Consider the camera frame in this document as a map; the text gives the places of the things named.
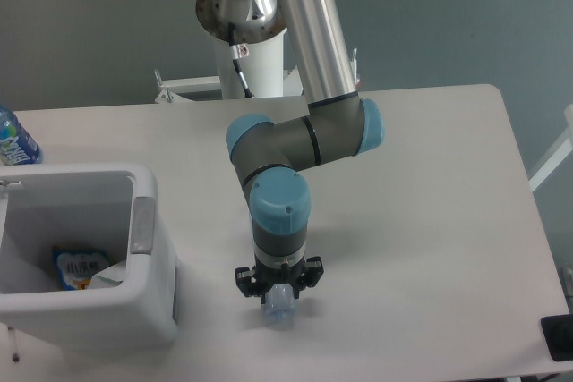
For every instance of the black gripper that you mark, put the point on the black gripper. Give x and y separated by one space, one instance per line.
257 281

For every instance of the clear plastic bottle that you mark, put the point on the clear plastic bottle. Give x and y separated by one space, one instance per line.
279 305

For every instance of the white paper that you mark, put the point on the white paper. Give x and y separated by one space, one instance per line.
110 277

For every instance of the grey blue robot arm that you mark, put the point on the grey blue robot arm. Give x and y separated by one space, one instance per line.
269 157

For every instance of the white trash can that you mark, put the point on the white trash can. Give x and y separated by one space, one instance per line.
111 207

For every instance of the blue snack packet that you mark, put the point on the blue snack packet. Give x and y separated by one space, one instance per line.
76 267

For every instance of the black device at table edge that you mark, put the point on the black device at table edge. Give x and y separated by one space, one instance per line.
557 331

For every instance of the blue labelled water bottle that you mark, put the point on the blue labelled water bottle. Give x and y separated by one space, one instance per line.
17 146

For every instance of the white pedestal foot bracket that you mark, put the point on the white pedestal foot bracket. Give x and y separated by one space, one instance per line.
173 91

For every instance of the white frame bar right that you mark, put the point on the white frame bar right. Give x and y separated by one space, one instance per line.
553 156

